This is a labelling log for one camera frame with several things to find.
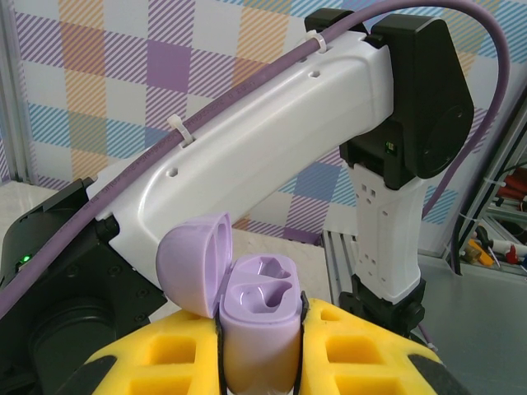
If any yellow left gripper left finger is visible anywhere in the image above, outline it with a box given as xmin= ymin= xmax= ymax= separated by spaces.
xmin=72 ymin=308 xmax=226 ymax=395

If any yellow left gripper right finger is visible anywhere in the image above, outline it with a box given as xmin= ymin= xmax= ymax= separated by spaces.
xmin=292 ymin=290 xmax=470 ymax=395

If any purple earbud charging case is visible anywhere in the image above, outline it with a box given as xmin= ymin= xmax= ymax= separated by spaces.
xmin=156 ymin=212 xmax=301 ymax=395

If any grey metal sheet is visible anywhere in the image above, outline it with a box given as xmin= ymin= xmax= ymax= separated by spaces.
xmin=411 ymin=249 xmax=527 ymax=395

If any yellow black tool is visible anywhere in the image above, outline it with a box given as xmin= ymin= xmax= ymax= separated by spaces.
xmin=464 ymin=236 xmax=494 ymax=267

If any white tool with red tip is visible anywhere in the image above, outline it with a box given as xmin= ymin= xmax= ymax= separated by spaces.
xmin=489 ymin=239 xmax=522 ymax=264

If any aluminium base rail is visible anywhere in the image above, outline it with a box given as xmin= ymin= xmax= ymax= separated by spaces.
xmin=322 ymin=229 xmax=366 ymax=308

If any red handled tool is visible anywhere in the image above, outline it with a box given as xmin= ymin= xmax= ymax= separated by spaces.
xmin=502 ymin=169 xmax=527 ymax=199

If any aluminium frame post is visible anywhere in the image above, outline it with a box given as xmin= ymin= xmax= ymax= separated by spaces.
xmin=481 ymin=88 xmax=527 ymax=264
xmin=0 ymin=0 xmax=28 ymax=186

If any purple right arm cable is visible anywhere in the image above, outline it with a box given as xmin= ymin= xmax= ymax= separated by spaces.
xmin=0 ymin=0 xmax=511 ymax=353

